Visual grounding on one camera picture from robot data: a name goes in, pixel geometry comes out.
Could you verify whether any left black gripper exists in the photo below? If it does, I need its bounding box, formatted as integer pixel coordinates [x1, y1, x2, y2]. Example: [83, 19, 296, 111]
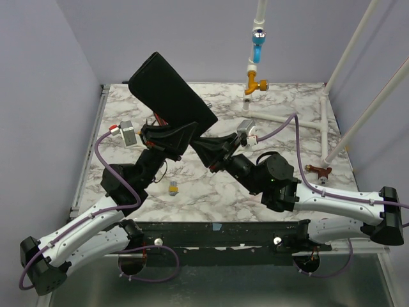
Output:
[136, 119, 198, 190]

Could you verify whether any black zip tool case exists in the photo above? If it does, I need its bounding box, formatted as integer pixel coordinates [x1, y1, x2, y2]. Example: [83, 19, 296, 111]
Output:
[128, 52, 218, 136]

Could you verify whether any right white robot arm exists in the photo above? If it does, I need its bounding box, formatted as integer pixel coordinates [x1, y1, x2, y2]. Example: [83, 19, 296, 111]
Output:
[190, 133, 404, 251]

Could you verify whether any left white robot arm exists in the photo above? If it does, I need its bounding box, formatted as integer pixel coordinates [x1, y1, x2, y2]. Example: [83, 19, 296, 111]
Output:
[19, 122, 197, 295]

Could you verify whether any red black utility knife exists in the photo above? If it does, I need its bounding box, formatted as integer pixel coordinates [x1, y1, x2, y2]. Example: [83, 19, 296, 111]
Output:
[154, 113, 167, 126]

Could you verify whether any yellow hex key set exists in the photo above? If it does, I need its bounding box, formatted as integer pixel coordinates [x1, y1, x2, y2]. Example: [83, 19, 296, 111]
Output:
[168, 181, 179, 196]

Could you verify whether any orange faucet on pipe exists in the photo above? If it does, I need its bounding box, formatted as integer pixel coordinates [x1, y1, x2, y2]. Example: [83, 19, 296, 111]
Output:
[245, 70, 269, 95]

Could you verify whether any brown brass faucet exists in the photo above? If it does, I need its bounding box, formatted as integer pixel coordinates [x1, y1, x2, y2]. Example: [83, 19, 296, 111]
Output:
[305, 164, 332, 185]

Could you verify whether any blue valve on pipe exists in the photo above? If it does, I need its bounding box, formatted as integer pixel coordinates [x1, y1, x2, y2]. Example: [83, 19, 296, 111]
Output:
[252, 28, 266, 63]

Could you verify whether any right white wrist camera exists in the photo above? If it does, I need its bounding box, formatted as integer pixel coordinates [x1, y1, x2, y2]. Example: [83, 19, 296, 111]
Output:
[236, 119, 258, 147]

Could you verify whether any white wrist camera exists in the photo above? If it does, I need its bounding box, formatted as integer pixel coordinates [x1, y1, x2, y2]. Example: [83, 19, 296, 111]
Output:
[109, 120, 139, 148]
[236, 119, 258, 147]

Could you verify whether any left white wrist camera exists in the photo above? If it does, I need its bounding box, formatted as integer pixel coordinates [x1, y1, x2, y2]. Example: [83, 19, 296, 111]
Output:
[109, 120, 139, 148]

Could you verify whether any white PVC pipe frame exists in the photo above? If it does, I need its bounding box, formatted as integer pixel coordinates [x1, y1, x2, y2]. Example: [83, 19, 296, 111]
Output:
[241, 0, 409, 164]

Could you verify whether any aluminium frame rail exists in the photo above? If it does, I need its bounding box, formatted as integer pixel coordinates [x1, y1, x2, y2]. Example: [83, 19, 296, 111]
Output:
[35, 84, 111, 307]

